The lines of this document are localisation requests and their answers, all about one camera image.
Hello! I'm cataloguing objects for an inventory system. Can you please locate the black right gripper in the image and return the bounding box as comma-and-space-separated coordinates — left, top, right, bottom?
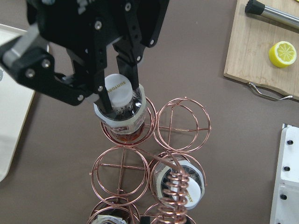
0, 0, 169, 114

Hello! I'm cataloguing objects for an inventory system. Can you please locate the tea bottle white cap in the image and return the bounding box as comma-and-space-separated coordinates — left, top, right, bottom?
93, 73, 147, 143

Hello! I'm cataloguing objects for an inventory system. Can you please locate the copper wire bottle basket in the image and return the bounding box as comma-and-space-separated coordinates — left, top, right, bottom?
87, 97, 211, 224

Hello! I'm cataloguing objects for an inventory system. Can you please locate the tea bottle middle basket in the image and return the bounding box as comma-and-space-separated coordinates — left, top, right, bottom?
151, 157, 206, 210

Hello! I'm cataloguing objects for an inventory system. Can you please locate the tea bottle basket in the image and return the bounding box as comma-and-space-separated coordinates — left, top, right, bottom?
151, 157, 206, 210
91, 209, 131, 224

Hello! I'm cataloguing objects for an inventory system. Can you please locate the tea bottle far basket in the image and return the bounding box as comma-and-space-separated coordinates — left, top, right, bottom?
91, 209, 131, 224

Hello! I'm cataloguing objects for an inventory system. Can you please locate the cream rabbit tray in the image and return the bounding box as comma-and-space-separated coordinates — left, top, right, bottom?
0, 23, 50, 182

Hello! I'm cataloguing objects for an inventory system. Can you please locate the bamboo cutting board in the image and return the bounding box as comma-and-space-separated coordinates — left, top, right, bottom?
224, 0, 299, 99

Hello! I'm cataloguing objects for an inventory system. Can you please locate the steel muddler black tip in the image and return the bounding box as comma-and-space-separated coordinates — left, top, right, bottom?
244, 0, 299, 29

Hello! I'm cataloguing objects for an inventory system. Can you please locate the half lemon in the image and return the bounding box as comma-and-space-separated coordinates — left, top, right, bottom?
268, 41, 297, 68

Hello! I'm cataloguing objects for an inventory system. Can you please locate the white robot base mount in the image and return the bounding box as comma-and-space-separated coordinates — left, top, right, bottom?
270, 124, 299, 224

